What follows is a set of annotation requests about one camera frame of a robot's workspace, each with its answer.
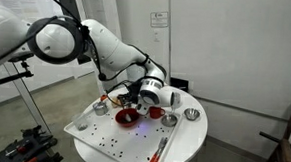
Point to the shallow steel dish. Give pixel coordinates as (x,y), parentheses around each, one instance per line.
(169,120)

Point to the white rectangular tray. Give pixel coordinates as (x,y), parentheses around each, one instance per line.
(132,140)

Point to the grey metal frame post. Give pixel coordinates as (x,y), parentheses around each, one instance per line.
(21,88)

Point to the clear plastic cup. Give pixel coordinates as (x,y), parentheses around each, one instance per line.
(80,121)

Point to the black tool pile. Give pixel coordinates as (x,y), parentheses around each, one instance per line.
(25,148)

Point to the small red object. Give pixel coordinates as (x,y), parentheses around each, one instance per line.
(103,98)

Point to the white door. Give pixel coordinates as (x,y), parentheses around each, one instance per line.
(106,5)

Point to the black camera on stand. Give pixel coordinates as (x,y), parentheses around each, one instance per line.
(23,59)

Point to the bag of yellow buns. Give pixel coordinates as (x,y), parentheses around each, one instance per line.
(114,102)

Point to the printed paper poster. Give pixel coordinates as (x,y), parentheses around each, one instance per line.
(22,4)

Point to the dark coffee bean pile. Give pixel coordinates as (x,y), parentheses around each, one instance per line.
(134,118)

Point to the white light switch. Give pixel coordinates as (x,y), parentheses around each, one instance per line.
(157,36)

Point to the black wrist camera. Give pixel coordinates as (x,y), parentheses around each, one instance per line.
(134,87)

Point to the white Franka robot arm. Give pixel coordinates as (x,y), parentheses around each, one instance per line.
(110,49)

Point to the black box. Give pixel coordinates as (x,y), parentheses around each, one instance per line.
(179,83)

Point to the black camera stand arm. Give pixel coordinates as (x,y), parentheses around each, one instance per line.
(8,78)

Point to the red bowl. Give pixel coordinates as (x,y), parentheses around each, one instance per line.
(121,123)

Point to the dark wooden chair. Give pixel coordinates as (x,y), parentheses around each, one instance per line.
(283,155)

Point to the red mug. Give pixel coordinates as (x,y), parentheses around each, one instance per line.
(157,113)

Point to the white wall sign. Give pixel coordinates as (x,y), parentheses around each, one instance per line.
(159,19)

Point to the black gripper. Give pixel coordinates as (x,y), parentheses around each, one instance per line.
(131,99)

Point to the small steel bowl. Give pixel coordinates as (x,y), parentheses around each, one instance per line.
(192,114)

